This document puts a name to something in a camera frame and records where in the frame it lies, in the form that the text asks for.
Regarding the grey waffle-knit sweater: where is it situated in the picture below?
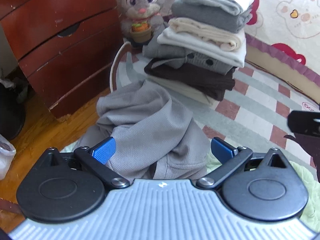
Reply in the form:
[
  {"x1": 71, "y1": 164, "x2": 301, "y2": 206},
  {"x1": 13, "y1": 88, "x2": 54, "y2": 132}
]
[{"x1": 77, "y1": 79, "x2": 211, "y2": 181}]

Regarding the grey plush rabbit toy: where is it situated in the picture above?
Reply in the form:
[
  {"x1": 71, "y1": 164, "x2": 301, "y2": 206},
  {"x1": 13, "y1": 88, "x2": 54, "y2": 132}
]
[{"x1": 119, "y1": 0, "x2": 168, "y2": 48}]

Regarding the cream bed base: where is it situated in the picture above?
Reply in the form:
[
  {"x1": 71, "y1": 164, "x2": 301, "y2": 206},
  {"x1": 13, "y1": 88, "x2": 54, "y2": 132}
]
[{"x1": 244, "y1": 42, "x2": 320, "y2": 103}]

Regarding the black waste bin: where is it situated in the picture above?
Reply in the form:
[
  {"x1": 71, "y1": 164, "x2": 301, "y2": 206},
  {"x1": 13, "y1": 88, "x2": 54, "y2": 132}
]
[{"x1": 0, "y1": 70, "x2": 28, "y2": 141}]

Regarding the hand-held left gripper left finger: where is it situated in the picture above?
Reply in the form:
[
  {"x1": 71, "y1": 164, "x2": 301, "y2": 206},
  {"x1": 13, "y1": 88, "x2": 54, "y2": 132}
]
[{"x1": 42, "y1": 137, "x2": 130, "y2": 189}]

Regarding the light green quilted cloth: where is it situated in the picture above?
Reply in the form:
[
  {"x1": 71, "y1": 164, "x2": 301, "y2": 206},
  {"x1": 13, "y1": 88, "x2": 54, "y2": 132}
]
[{"x1": 205, "y1": 152, "x2": 320, "y2": 233}]

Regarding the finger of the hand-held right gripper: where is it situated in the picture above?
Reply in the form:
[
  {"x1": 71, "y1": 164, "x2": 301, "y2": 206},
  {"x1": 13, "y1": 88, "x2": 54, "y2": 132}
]
[{"x1": 287, "y1": 109, "x2": 320, "y2": 136}]

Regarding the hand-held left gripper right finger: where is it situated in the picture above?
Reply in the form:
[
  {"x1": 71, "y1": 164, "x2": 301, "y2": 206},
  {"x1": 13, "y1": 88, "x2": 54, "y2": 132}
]
[{"x1": 196, "y1": 137, "x2": 290, "y2": 190}]

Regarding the dark brown cloth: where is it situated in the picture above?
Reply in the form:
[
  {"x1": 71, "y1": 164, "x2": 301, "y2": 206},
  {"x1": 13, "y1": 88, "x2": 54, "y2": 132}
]
[{"x1": 283, "y1": 133, "x2": 320, "y2": 181}]

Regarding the bear-print bed blanket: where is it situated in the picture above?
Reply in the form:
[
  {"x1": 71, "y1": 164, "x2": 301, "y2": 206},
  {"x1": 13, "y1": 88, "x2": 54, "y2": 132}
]
[{"x1": 160, "y1": 0, "x2": 320, "y2": 79}]

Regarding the stack of folded clothes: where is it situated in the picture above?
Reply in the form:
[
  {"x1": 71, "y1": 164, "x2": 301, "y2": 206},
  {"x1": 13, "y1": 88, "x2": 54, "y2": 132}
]
[{"x1": 142, "y1": 0, "x2": 256, "y2": 106}]

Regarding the white cable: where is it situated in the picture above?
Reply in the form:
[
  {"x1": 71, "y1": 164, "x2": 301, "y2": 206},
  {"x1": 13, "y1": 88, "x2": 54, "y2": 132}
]
[{"x1": 108, "y1": 41, "x2": 132, "y2": 93}]

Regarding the white plastic bag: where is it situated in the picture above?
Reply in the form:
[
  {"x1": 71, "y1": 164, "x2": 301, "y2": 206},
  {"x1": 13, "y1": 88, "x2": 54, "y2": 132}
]
[{"x1": 0, "y1": 133, "x2": 17, "y2": 181}]

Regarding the red-brown wooden dresser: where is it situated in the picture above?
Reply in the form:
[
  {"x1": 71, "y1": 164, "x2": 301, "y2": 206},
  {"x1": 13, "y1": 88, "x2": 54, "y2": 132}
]
[{"x1": 0, "y1": 0, "x2": 125, "y2": 123}]

